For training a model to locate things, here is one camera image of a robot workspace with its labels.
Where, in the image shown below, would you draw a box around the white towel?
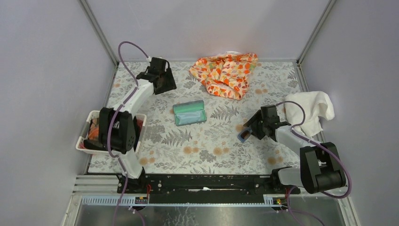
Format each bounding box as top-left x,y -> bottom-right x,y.
284,91 -> 335,137

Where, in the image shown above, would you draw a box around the orange floral fabric bag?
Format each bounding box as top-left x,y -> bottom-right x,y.
189,51 -> 258,100

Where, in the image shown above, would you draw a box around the aluminium frame profile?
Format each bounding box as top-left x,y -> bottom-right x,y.
61,174 -> 359,226

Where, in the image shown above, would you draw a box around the white perforated plastic basket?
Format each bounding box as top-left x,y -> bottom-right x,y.
75,110 -> 147,155

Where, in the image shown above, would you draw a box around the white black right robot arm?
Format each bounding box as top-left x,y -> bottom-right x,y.
238,105 -> 348,194

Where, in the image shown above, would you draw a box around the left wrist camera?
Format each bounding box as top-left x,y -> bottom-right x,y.
147,56 -> 163,62

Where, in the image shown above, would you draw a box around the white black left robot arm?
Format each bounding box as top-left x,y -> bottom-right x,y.
98,57 -> 176,194

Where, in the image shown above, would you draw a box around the floral grey tablecloth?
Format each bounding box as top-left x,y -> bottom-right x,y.
88,61 -> 312,175

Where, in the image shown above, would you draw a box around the dark blue glasses case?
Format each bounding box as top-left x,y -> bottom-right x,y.
173,100 -> 207,126

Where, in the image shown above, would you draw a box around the blue frame sunglasses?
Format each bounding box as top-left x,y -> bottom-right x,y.
237,127 -> 252,143

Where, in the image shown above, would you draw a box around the light blue cleaning cloth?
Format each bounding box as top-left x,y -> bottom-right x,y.
176,112 -> 202,125

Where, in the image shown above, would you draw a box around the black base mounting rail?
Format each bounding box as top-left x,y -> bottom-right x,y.
117,173 -> 300,205

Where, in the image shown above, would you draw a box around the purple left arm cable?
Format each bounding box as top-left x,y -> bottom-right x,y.
106,40 -> 152,226

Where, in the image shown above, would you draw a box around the black pouch in basket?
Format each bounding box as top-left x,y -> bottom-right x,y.
83,118 -> 104,151

